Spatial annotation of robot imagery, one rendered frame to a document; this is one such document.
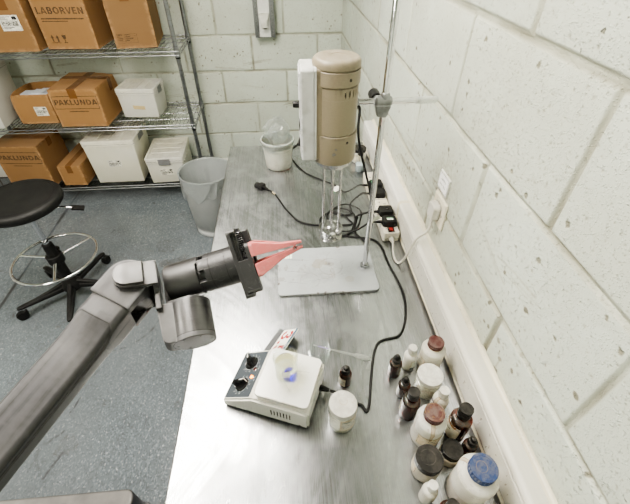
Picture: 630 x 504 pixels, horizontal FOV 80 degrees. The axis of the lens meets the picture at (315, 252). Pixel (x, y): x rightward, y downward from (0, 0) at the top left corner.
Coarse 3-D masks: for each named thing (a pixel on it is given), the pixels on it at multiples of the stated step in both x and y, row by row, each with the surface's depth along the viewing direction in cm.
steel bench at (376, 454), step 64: (256, 192) 150; (320, 192) 150; (384, 256) 122; (256, 320) 103; (320, 320) 103; (384, 320) 103; (192, 384) 89; (384, 384) 89; (448, 384) 89; (192, 448) 79; (256, 448) 79; (320, 448) 79; (384, 448) 79
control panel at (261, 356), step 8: (256, 352) 90; (264, 352) 89; (264, 360) 86; (240, 368) 89; (240, 376) 86; (248, 376) 85; (256, 376) 84; (232, 384) 86; (248, 384) 83; (232, 392) 84; (240, 392) 82; (248, 392) 81
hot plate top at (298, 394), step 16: (272, 352) 86; (272, 368) 82; (304, 368) 82; (320, 368) 83; (272, 384) 80; (288, 384) 80; (304, 384) 80; (272, 400) 77; (288, 400) 77; (304, 400) 77
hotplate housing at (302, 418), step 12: (252, 396) 80; (312, 396) 80; (240, 408) 84; (252, 408) 82; (264, 408) 80; (276, 408) 78; (288, 408) 78; (312, 408) 80; (288, 420) 80; (300, 420) 79
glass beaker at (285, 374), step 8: (280, 344) 79; (280, 352) 80; (288, 352) 80; (296, 352) 78; (296, 360) 76; (280, 368) 76; (288, 368) 76; (296, 368) 78; (280, 376) 78; (288, 376) 78; (296, 376) 80
